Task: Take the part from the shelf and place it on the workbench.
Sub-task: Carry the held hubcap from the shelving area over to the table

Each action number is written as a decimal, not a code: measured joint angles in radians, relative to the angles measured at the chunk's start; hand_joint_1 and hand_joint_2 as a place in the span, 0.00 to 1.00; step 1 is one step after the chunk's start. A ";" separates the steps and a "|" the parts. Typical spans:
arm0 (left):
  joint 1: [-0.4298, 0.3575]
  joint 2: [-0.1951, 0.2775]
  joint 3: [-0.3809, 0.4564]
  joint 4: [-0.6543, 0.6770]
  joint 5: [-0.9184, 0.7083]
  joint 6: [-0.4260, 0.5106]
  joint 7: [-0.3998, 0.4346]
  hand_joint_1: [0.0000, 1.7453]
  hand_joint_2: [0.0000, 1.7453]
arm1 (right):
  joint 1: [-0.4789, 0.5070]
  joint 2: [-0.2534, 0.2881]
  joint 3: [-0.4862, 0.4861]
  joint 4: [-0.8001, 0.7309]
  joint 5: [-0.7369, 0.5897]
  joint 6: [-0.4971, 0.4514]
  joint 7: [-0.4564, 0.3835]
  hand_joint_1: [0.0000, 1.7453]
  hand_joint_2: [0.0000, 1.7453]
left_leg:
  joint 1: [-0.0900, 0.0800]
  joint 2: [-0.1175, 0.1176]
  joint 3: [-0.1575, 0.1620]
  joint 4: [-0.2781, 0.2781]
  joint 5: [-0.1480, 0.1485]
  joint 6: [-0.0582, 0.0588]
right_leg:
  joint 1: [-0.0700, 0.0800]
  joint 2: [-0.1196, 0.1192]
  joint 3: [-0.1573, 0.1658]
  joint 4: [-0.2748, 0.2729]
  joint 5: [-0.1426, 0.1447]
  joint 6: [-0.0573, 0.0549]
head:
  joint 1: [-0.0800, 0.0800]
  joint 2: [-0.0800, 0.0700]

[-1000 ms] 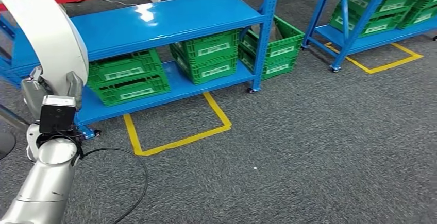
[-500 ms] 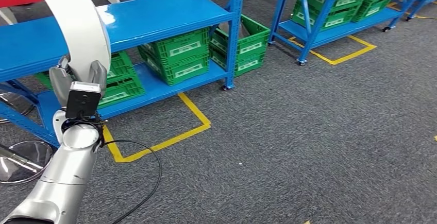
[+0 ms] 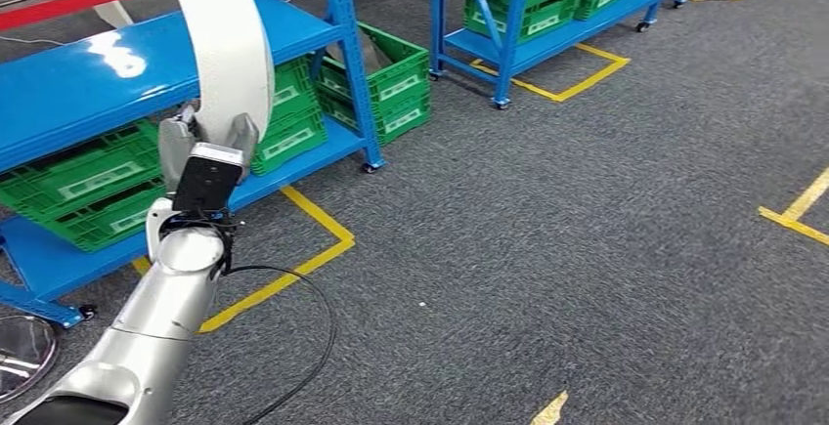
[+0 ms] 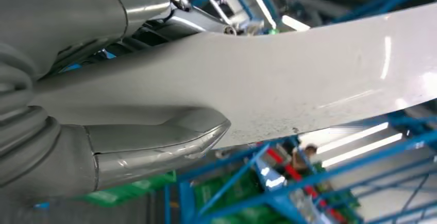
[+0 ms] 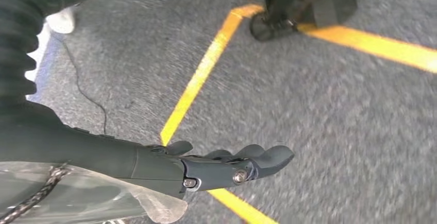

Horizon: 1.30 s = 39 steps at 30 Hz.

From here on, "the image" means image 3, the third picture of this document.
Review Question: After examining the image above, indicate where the white curved plastic part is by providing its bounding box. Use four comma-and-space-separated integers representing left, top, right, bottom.
158, 0, 277, 151

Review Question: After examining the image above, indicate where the green open plastic crate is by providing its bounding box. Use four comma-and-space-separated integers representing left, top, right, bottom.
317, 21, 432, 116

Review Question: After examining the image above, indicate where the chrome round stanchion base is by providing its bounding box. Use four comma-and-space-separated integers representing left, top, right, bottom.
0, 315, 61, 405

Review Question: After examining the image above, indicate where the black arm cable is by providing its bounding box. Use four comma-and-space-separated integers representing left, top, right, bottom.
223, 265, 338, 425

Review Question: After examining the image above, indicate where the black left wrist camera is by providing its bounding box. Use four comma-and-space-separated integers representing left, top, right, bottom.
171, 142, 246, 214

